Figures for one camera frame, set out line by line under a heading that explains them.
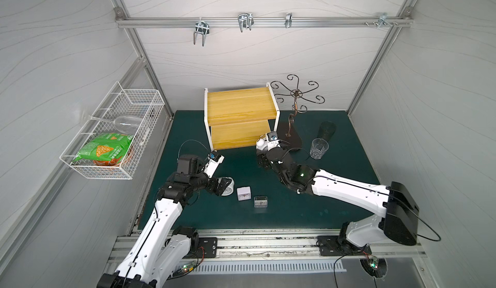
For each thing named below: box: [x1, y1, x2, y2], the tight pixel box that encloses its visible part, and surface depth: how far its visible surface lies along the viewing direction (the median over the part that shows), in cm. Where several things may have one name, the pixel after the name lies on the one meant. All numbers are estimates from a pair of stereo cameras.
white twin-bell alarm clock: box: [255, 137, 268, 152], surface depth 75 cm
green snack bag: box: [72, 133, 135, 163], surface depth 56 cm
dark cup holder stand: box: [270, 74, 325, 152], surface depth 90 cm
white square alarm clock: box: [236, 185, 252, 201], surface depth 86 cm
